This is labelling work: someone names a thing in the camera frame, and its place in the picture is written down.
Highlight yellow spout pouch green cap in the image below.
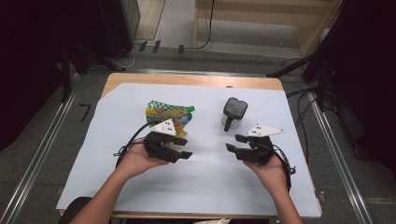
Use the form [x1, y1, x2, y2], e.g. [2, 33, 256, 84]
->
[145, 100, 196, 138]

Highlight dark curtain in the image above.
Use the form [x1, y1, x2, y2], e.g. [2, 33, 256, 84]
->
[320, 0, 396, 172]
[0, 0, 104, 150]

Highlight black seat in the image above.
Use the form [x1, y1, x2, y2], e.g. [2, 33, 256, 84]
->
[57, 196, 92, 224]

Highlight light wooden frame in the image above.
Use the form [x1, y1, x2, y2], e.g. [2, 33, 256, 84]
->
[192, 0, 345, 59]

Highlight left hand-held gripper black cable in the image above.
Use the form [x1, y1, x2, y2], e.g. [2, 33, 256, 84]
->
[113, 121, 155, 169]

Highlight hanging black cable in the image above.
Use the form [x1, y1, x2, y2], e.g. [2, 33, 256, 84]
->
[183, 0, 216, 50]

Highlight person's right hand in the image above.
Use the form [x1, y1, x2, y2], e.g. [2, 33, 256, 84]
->
[244, 153, 289, 194]

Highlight metal floor rail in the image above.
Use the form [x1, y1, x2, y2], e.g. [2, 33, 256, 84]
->
[88, 67, 270, 77]
[0, 77, 80, 224]
[306, 90, 375, 224]

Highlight black floor cables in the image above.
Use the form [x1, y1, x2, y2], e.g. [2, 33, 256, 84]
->
[281, 57, 321, 157]

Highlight black metal stand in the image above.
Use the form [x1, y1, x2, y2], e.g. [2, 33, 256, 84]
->
[57, 40, 125, 104]

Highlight person's left hand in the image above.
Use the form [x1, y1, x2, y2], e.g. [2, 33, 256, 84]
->
[116, 141, 169, 180]

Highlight white floor cable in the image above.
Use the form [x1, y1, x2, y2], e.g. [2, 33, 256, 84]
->
[111, 46, 138, 70]

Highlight black cabinet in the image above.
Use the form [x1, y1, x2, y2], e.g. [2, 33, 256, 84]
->
[97, 0, 141, 60]

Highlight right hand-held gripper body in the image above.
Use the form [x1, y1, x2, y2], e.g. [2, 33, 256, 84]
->
[236, 124, 285, 166]

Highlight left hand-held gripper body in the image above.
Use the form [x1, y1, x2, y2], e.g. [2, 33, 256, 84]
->
[143, 119, 188, 164]

